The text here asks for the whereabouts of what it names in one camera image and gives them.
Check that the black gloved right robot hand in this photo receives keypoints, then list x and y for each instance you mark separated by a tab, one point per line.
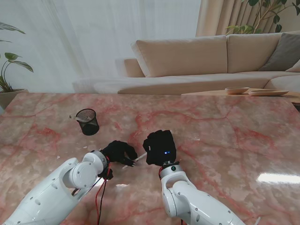
161	147

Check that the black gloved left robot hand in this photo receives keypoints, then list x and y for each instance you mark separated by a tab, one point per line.
119	152

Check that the white straw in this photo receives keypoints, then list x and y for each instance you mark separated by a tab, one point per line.
141	156

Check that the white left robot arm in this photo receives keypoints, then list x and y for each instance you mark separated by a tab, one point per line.
58	187

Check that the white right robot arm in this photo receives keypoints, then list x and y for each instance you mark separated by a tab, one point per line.
187	201

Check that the black mesh holder cup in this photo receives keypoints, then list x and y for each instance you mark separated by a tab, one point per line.
90	127

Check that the beige sofa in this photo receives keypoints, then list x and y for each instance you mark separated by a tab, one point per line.
182	56

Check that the wooden bowl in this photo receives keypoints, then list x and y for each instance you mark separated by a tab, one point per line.
236	90

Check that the flat wooden plate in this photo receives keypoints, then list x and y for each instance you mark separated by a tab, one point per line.
267	93

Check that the sheer white curtain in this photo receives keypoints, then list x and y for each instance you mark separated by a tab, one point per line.
93	35

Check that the pale plant pot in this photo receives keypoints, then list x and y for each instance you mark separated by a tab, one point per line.
9	98

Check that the large-leaf green plant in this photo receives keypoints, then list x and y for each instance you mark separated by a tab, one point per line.
22	65

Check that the beige curtain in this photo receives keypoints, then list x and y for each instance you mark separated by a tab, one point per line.
215	16

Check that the small-leaf green tree plant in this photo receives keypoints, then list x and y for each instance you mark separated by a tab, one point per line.
241	29

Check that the grey cushion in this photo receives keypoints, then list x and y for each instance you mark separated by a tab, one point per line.
283	54

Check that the cream cushion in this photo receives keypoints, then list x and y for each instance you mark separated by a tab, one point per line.
295	68

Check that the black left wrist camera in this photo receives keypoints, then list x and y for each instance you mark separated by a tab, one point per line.
106	174

